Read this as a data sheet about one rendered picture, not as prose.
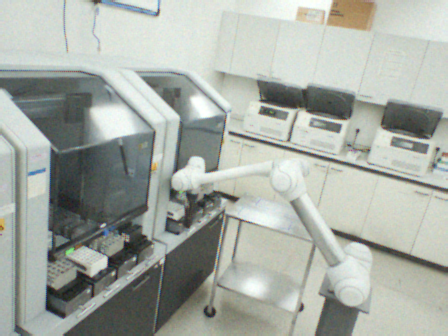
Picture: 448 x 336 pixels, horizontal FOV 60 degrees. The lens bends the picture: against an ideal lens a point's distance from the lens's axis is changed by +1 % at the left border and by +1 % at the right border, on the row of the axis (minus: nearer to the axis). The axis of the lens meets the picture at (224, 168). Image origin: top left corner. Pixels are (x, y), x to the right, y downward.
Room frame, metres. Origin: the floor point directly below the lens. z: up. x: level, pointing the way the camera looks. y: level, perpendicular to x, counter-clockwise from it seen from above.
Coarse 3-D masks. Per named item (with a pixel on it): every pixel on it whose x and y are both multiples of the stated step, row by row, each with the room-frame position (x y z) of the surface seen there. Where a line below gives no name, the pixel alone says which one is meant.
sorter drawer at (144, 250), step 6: (126, 246) 1.68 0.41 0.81; (138, 246) 1.69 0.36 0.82; (144, 246) 1.70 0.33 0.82; (150, 246) 1.73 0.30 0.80; (132, 252) 1.66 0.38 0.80; (138, 252) 1.65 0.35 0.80; (144, 252) 1.69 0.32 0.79; (150, 252) 1.74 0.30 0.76; (138, 258) 1.64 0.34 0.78; (144, 258) 1.69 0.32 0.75; (150, 258) 1.70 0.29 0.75; (156, 258) 1.72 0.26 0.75; (138, 264) 1.65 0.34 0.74
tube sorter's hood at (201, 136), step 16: (144, 80) 2.21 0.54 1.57; (160, 80) 2.36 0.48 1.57; (176, 80) 2.53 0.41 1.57; (160, 96) 2.16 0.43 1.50; (176, 96) 2.31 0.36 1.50; (192, 96) 2.47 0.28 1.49; (208, 96) 2.65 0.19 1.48; (176, 112) 2.11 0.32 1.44; (192, 112) 2.25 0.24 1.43; (208, 112) 2.41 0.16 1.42; (224, 112) 2.58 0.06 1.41; (192, 128) 2.16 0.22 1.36; (208, 128) 2.36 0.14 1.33; (224, 128) 2.59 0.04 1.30; (192, 144) 2.18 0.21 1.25; (208, 144) 2.39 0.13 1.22; (208, 160) 2.43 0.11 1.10; (176, 192) 2.05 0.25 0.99
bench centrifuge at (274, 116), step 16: (256, 80) 4.57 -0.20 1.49; (272, 80) 4.48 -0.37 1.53; (272, 96) 4.78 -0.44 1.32; (288, 96) 4.62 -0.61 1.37; (256, 112) 4.40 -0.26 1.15; (272, 112) 4.35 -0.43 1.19; (288, 112) 4.30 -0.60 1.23; (256, 128) 4.37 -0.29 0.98; (272, 128) 4.29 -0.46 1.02; (288, 128) 4.24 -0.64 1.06
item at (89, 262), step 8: (48, 240) 1.53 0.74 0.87; (48, 248) 1.48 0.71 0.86; (80, 248) 1.51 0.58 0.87; (88, 248) 1.52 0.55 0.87; (64, 256) 1.50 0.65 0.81; (72, 256) 1.44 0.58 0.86; (80, 256) 1.46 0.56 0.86; (88, 256) 1.46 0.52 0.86; (96, 256) 1.47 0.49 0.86; (104, 256) 1.48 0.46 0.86; (80, 264) 1.41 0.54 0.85; (88, 264) 1.40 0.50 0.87; (96, 264) 1.41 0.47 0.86; (104, 264) 1.46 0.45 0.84; (88, 272) 1.39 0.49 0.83; (96, 272) 1.42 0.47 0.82
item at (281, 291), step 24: (240, 216) 2.25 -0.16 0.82; (264, 216) 2.31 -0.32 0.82; (288, 216) 2.38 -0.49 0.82; (312, 240) 2.09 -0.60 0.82; (240, 264) 2.56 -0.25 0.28; (240, 288) 2.26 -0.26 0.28; (264, 288) 2.31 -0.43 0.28; (288, 288) 2.36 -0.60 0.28; (216, 312) 2.26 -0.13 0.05; (288, 312) 2.12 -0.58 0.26
